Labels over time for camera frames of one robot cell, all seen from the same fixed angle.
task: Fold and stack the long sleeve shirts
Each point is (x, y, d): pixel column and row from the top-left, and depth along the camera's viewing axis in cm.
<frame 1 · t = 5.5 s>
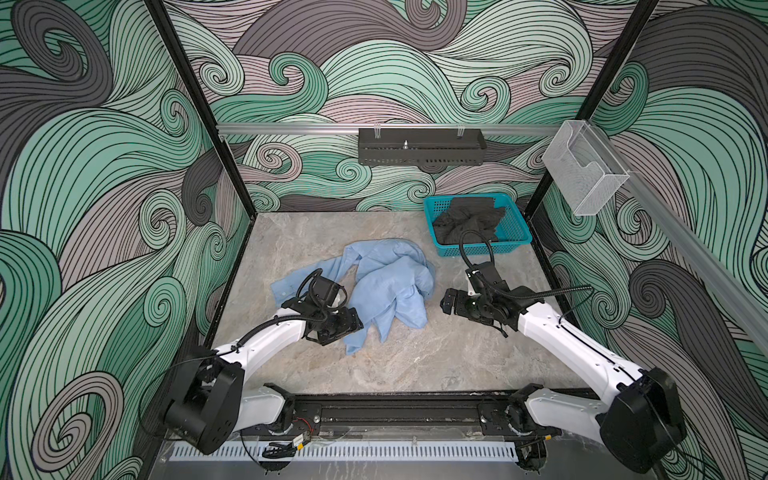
left hand: (355, 327, 84), fingers open
right hand: (454, 307, 82), fingers open
light blue long sleeve shirt: (388, 282, 92), point 9 cm above the table
teal plastic basket: (513, 231, 109), point 6 cm above the table
dark grey shirt in basket: (468, 214, 116), point 6 cm above the table

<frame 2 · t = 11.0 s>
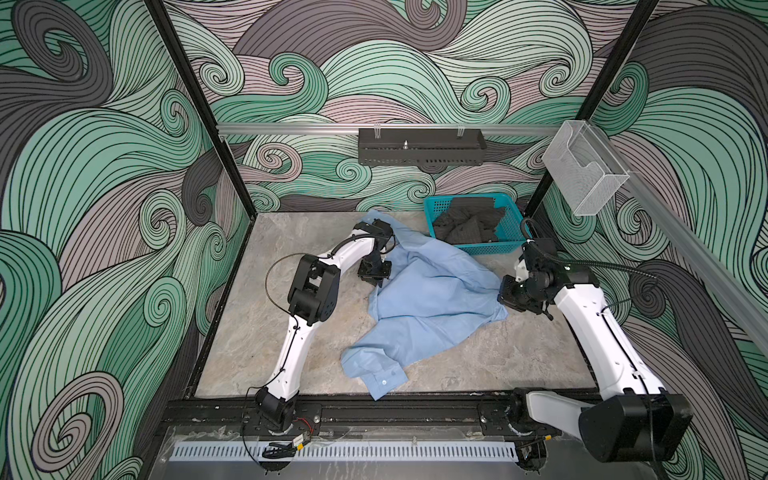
left hand: (382, 281, 98), fingers closed
right hand: (503, 299, 78), fingers closed
light blue long sleeve shirt: (430, 291, 95), point 5 cm above the table
the other named things where they were.

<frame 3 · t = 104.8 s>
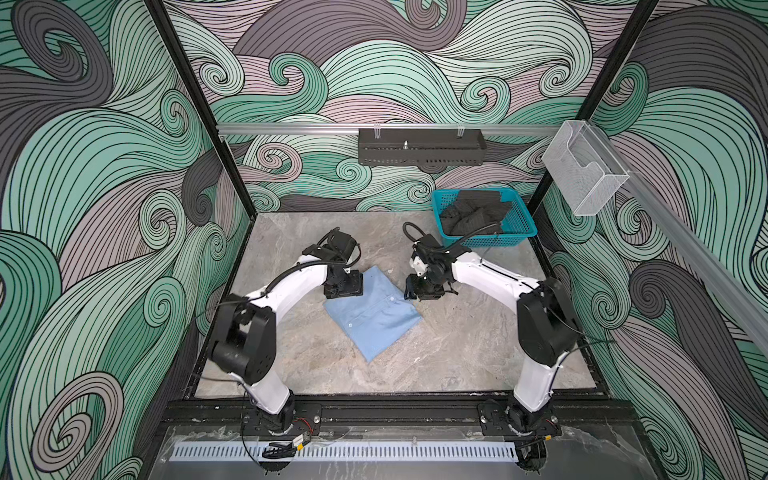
left hand: (356, 290, 87), fingers open
right hand: (412, 295, 89), fingers open
light blue long sleeve shirt: (378, 318, 90), point 3 cm above the table
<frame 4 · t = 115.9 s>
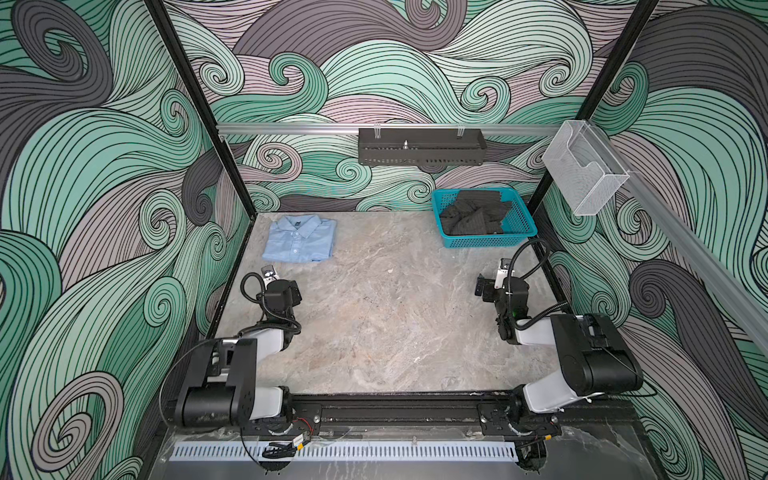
left hand: (278, 282, 91), fingers open
right hand: (497, 275, 94), fingers open
light blue long sleeve shirt: (300, 238, 109), point 4 cm above the table
